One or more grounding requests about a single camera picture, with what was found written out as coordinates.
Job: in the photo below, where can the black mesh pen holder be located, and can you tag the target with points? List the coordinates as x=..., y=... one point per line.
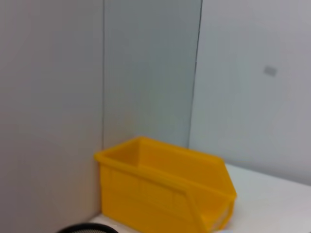
x=85, y=228

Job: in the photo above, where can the yellow plastic storage bin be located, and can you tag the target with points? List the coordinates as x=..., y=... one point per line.
x=158, y=189

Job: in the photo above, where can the small grey wall sticker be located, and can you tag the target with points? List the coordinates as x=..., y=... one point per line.
x=270, y=70

